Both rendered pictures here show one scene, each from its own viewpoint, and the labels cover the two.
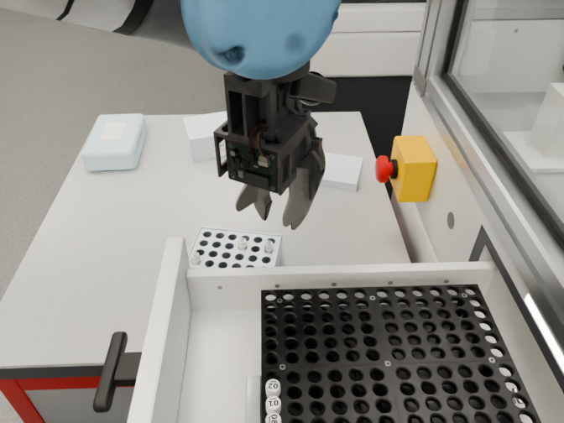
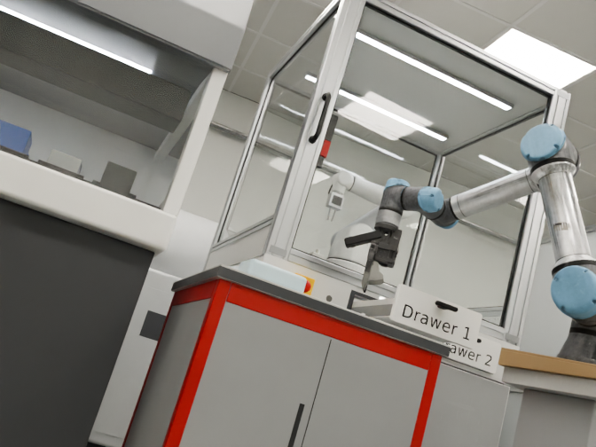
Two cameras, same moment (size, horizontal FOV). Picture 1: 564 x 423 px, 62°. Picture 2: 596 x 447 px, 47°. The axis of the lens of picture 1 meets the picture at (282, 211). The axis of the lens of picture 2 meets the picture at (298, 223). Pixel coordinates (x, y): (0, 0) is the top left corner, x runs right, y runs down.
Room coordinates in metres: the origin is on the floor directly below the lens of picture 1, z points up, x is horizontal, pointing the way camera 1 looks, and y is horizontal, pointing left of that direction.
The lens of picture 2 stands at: (1.19, 1.92, 0.50)
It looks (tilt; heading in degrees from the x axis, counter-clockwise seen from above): 15 degrees up; 255
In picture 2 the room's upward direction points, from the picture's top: 17 degrees clockwise
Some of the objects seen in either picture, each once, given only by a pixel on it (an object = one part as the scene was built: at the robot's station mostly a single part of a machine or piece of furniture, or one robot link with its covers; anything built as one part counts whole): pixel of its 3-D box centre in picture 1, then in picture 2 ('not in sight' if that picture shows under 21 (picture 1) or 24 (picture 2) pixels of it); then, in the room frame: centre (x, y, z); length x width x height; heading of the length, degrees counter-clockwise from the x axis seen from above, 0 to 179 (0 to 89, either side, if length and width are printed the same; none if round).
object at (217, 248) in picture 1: (235, 258); not in sight; (0.48, 0.07, 0.78); 0.12 x 0.08 x 0.04; 81
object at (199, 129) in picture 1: (219, 134); not in sight; (0.81, 0.12, 0.79); 0.13 x 0.09 x 0.05; 108
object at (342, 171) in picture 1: (325, 169); not in sight; (0.72, -0.08, 0.77); 0.13 x 0.09 x 0.02; 75
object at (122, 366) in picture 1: (125, 368); (444, 306); (0.22, 0.13, 0.91); 0.07 x 0.04 x 0.01; 2
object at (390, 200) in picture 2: not in sight; (395, 198); (0.41, 0.01, 1.21); 0.09 x 0.08 x 0.11; 122
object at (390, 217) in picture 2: not in sight; (388, 221); (0.41, 0.01, 1.13); 0.08 x 0.08 x 0.05
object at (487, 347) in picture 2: not in sight; (463, 347); (-0.08, -0.22, 0.87); 0.29 x 0.02 x 0.11; 2
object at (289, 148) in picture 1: (268, 117); (383, 246); (0.41, 0.01, 1.05); 0.09 x 0.08 x 0.12; 154
